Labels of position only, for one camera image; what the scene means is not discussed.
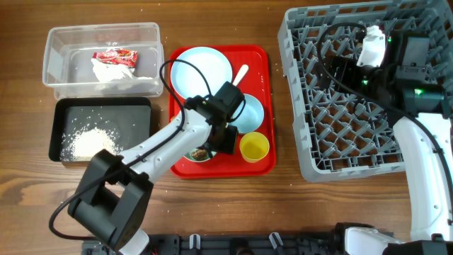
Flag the brown food scrap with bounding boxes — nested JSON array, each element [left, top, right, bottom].
[[191, 149, 209, 161]]

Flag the yellow plastic cup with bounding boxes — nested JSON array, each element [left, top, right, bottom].
[[239, 132, 270, 163]]

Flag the mint green bowl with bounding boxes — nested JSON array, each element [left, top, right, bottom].
[[184, 149, 211, 163]]

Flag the light blue bowl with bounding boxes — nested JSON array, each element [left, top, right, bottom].
[[231, 94, 264, 134]]

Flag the light blue plate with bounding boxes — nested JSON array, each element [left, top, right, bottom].
[[170, 47, 233, 98]]

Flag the white plastic spoon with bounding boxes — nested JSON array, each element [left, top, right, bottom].
[[232, 64, 249, 86]]

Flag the red snack wrapper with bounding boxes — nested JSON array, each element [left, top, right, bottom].
[[93, 49, 138, 68]]

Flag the white tissue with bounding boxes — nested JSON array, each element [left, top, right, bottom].
[[91, 58, 151, 82]]

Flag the white rice pile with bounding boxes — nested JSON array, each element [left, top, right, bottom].
[[59, 124, 124, 162]]

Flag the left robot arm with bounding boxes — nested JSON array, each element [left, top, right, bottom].
[[68, 82, 245, 254]]

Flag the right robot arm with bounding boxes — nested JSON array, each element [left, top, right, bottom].
[[319, 25, 452, 254]]

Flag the grey dishwasher rack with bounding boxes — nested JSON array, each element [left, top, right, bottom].
[[277, 1, 452, 182]]

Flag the red serving tray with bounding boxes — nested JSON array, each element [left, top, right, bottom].
[[171, 45, 277, 179]]

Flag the black plastic tray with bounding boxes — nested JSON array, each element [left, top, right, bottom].
[[48, 97, 152, 163]]

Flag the clear plastic bin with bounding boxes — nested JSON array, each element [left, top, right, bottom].
[[42, 23, 164, 99]]

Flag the right black cable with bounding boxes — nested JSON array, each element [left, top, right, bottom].
[[316, 23, 453, 203]]

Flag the black cable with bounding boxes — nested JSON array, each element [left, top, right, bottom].
[[316, 23, 453, 203], [48, 59, 213, 242]]

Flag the left black cable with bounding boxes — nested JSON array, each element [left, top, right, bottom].
[[48, 59, 213, 242]]

